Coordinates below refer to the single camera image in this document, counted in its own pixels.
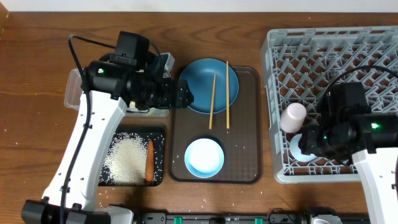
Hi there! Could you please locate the light blue plastic cup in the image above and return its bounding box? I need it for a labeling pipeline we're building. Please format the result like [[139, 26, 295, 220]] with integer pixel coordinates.
[[289, 134, 317, 162]]

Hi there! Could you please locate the pink plastic cup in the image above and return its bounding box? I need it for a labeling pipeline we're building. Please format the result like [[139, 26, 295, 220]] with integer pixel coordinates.
[[280, 103, 307, 133]]

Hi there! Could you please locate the wooden chopstick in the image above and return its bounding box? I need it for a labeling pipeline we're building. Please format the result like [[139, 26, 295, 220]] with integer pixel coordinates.
[[208, 71, 216, 129], [226, 61, 230, 129]]

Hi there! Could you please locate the light blue bowl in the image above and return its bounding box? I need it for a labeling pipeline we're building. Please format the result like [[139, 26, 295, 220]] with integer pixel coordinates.
[[184, 138, 224, 179]]

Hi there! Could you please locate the orange carrot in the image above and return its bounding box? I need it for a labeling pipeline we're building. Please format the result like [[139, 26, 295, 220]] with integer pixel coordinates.
[[145, 139, 155, 182]]

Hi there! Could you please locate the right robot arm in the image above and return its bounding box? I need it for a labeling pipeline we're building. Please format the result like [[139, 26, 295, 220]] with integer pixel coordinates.
[[298, 82, 397, 223]]

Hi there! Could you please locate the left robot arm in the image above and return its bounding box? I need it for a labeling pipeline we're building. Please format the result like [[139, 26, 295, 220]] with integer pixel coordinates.
[[21, 31, 194, 223]]

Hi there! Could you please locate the grey dishwasher rack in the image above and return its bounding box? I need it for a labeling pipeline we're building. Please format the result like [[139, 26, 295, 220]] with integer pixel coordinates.
[[261, 26, 397, 184]]

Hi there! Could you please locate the clear plastic waste bin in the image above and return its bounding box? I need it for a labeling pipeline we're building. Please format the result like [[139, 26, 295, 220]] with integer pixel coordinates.
[[64, 68, 169, 117]]

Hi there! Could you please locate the dark blue plate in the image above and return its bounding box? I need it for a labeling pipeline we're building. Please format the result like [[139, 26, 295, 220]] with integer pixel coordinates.
[[180, 58, 239, 114]]

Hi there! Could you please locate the brown plastic serving tray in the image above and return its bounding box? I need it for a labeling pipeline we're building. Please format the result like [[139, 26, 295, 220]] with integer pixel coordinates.
[[169, 67, 262, 184]]

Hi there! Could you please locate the black plastic tray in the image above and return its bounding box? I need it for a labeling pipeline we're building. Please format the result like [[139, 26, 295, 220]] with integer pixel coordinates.
[[98, 126, 166, 187]]

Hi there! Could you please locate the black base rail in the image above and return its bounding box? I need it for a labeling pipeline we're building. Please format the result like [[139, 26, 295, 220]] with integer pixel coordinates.
[[90, 205, 371, 224]]

